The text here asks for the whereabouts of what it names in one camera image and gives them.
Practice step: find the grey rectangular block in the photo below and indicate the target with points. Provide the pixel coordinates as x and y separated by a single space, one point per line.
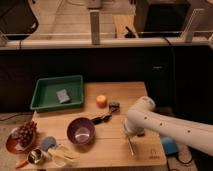
141 134

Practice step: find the blue round lid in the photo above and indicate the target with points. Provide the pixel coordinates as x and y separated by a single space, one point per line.
48 142

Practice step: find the orange fruit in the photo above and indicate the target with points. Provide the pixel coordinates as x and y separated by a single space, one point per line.
101 101

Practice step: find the silver metal cup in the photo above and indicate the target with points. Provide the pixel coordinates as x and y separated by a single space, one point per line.
36 156

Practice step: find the purple bowl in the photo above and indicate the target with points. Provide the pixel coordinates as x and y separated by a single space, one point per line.
81 131

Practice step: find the red plate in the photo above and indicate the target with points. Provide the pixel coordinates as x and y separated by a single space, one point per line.
14 147

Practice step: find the bunch of dark grapes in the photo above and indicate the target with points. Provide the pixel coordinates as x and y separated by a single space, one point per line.
26 133

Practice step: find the wooden table board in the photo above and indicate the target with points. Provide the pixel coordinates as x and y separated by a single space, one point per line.
110 148

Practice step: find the blue tape roll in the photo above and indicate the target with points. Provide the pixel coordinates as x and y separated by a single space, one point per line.
169 146

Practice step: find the black handled utensil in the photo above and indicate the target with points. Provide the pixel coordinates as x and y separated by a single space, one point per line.
101 119

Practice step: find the green plastic tray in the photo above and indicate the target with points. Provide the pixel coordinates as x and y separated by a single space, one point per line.
45 99

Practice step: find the small dark grey object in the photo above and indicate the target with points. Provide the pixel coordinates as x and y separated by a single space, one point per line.
114 106

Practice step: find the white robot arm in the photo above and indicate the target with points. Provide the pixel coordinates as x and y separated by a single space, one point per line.
194 134

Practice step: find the grey sponge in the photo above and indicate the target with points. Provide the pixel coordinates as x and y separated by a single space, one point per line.
63 96

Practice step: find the silver metal fork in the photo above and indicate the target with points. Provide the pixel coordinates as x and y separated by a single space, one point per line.
130 146

